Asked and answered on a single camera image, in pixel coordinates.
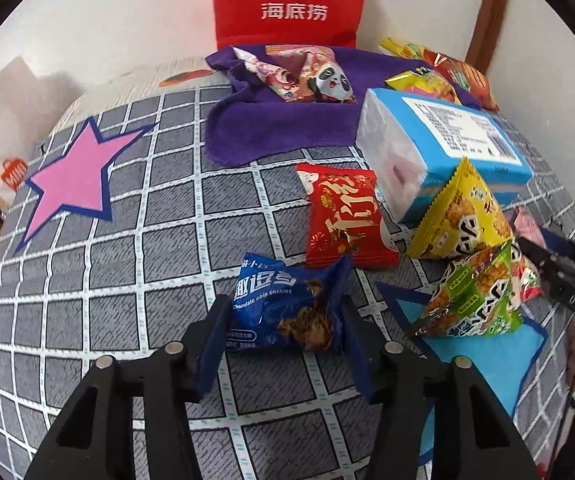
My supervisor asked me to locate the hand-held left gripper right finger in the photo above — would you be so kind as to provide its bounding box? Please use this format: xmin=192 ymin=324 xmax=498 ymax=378
xmin=336 ymin=292 xmax=541 ymax=480

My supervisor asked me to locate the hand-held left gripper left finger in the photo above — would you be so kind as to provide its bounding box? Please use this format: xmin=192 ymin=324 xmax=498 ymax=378
xmin=24 ymin=294 xmax=235 ymax=480

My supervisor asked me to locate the pink strawberry snack packet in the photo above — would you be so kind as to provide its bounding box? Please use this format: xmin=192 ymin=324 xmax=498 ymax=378
xmin=510 ymin=250 xmax=543 ymax=306

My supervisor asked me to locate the pale pink snack packet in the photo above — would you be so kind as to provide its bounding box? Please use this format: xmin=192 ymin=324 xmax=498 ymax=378
xmin=510 ymin=207 xmax=548 ymax=248

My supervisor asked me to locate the blue cookie packet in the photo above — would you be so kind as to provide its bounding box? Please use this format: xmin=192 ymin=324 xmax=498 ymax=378
xmin=224 ymin=251 xmax=353 ymax=356

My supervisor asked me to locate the green triangular snack packet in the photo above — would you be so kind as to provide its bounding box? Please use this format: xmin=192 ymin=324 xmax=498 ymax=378
xmin=410 ymin=240 xmax=524 ymax=338

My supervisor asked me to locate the red snack packet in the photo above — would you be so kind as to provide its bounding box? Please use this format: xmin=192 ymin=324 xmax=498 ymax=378
xmin=296 ymin=163 xmax=401 ymax=268

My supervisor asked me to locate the yellow and pink snack packet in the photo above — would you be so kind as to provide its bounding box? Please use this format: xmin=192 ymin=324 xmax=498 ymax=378
xmin=385 ymin=62 xmax=463 ymax=106

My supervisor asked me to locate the panda print snack packet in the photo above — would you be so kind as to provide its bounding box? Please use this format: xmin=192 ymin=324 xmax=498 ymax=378
xmin=266 ymin=44 xmax=359 ymax=106

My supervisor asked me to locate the long pink candy packet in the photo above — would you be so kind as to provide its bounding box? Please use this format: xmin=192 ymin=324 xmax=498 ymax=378
xmin=231 ymin=46 xmax=301 ymax=102

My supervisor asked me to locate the yellow triangular snack packet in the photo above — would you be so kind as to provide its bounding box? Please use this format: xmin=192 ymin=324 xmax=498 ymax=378
xmin=407 ymin=156 xmax=515 ymax=261

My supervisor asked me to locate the blue paper star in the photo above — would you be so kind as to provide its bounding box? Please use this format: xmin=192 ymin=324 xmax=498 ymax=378
xmin=375 ymin=280 xmax=551 ymax=466

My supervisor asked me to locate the blue tissue pack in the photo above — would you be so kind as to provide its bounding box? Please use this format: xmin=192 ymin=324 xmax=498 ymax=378
xmin=356 ymin=87 xmax=535 ymax=226

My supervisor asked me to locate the orange chip bag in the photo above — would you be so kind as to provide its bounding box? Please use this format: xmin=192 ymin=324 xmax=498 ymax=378
xmin=417 ymin=47 xmax=499 ymax=111

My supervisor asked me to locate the pink paper star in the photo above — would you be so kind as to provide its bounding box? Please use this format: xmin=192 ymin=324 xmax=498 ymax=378
xmin=14 ymin=116 xmax=158 ymax=256

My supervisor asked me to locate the purple towel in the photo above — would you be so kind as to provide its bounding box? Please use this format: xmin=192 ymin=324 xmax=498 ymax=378
xmin=203 ymin=45 xmax=483 ymax=166

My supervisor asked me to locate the yellow chip bag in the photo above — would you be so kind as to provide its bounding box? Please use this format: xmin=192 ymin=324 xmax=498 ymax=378
xmin=378 ymin=36 xmax=425 ymax=61

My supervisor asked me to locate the fruit print sheet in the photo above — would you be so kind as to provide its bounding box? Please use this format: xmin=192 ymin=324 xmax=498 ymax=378
xmin=74 ymin=55 xmax=233 ymax=106

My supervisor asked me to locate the white plastic shopping bag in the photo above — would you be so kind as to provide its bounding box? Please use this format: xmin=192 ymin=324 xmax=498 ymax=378
xmin=0 ymin=55 xmax=73 ymax=206

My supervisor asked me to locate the red paper bag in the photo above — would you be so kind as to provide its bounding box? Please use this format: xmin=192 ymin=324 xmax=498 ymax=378
xmin=210 ymin=0 xmax=371 ymax=53

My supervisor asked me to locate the brown wooden door frame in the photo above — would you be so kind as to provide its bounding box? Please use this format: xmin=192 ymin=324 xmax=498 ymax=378
xmin=467 ymin=0 xmax=513 ymax=73

